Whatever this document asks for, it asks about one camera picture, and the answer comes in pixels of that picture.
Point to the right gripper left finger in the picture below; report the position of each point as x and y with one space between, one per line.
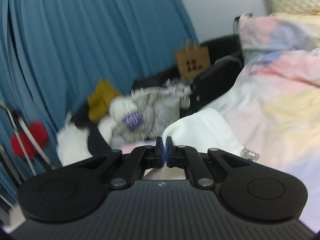
115 170

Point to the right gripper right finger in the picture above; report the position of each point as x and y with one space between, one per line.
203 170

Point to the white hooded sweatshirt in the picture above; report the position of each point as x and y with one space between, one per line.
204 130

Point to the grey crumpled garment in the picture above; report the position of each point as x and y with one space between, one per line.
147 112

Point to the mustard yellow garment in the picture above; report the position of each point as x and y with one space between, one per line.
99 102

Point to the pastel tie-dye duvet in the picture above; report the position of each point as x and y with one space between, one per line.
273 106

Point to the brown paper shopping bag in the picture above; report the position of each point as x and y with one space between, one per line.
192 60

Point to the silver garment steamer stand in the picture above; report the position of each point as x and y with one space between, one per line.
27 142

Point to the black bedside sofa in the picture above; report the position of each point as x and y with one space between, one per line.
227 63

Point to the blue curtain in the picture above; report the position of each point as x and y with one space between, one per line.
54 52

